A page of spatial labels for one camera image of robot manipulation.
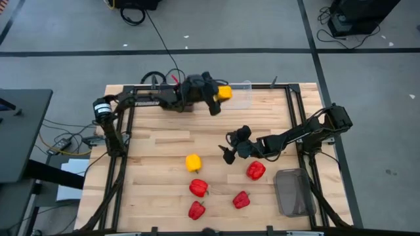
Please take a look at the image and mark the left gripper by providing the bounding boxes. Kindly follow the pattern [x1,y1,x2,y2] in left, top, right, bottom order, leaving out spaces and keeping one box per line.
[182,71,222,117]

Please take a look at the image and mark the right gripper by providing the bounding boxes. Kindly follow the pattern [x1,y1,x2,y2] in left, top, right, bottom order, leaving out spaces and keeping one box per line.
[218,125,264,166]

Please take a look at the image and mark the yellow bell pepper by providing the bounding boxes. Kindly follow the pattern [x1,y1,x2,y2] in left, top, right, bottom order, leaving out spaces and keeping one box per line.
[185,153,203,174]
[215,85,234,102]

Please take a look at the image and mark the red bell pepper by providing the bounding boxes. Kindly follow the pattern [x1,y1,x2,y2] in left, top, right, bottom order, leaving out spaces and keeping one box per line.
[245,160,267,182]
[188,200,207,221]
[188,178,210,199]
[232,190,251,210]

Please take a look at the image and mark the dark brown plastic basket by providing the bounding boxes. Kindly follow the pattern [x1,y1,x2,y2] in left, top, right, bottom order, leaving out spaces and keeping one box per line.
[157,98,196,113]

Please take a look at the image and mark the clear plastic basket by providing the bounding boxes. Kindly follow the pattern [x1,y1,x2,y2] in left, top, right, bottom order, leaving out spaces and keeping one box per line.
[226,80,253,110]

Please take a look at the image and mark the grey translucent plastic basket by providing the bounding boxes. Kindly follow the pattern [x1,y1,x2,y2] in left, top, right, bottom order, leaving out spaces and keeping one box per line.
[273,168,318,218]

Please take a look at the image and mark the black equipment box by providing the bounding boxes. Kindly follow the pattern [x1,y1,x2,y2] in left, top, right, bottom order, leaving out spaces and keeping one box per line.
[111,0,163,11]

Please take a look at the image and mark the white paper sheets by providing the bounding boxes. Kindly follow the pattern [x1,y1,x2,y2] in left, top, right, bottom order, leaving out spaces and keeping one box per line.
[56,158,90,202]

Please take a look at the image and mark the black power adapter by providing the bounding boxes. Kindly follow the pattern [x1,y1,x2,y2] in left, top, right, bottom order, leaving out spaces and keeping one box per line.
[47,137,72,155]

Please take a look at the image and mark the black equipment cabinet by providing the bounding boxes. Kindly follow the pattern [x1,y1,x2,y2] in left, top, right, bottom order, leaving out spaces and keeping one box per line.
[327,0,402,37]

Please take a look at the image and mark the black floor bar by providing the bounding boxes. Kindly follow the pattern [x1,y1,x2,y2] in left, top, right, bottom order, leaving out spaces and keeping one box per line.
[24,159,85,191]

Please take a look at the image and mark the black desk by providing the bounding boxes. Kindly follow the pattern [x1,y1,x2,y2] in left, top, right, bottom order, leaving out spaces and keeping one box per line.
[0,87,54,184]

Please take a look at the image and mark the dark flat device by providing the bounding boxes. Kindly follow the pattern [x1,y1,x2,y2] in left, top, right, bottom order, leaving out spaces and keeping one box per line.
[0,97,16,113]

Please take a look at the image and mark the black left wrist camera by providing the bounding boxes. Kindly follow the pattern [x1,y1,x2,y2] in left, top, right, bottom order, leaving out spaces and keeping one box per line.
[186,75,205,94]

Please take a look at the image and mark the looped black cable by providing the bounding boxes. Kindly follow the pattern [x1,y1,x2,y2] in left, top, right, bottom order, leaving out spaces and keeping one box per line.
[140,68,186,85]

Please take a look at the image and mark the long black floor cable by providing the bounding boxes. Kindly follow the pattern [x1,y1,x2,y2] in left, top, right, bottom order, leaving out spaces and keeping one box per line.
[145,9,183,83]

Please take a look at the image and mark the black aluminium table frame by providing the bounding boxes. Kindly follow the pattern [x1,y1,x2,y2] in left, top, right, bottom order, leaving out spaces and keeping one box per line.
[77,75,354,234]

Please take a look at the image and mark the coiled black cable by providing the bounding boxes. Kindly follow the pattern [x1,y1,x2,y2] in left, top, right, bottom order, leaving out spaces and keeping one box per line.
[119,6,146,27]

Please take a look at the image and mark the tangled black cables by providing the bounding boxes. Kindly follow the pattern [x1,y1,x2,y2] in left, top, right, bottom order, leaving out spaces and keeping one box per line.
[316,5,382,50]

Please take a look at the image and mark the black floor cables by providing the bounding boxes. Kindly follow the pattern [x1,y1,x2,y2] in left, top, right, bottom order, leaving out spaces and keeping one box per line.
[32,118,100,158]

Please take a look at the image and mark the yellow floor cable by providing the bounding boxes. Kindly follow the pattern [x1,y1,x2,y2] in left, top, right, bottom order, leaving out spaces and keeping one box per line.
[38,132,93,157]

